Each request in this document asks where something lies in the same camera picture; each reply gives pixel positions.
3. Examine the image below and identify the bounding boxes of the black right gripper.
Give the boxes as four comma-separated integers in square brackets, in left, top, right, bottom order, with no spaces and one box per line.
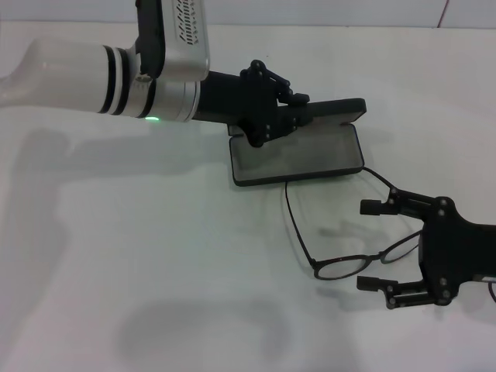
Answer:
[356,188,496,310]

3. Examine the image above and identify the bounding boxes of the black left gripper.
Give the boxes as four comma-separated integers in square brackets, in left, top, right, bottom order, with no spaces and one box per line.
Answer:
[193,60,311,147]

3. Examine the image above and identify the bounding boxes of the black glasses case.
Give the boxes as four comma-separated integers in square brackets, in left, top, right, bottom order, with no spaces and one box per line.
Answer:
[226,97,367,189]

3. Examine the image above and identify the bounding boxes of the black thin-frame glasses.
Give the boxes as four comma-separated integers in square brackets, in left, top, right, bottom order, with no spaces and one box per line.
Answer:
[284,166,424,281]

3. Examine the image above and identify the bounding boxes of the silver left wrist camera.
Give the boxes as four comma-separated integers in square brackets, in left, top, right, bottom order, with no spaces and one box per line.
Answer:
[134,0,212,84]

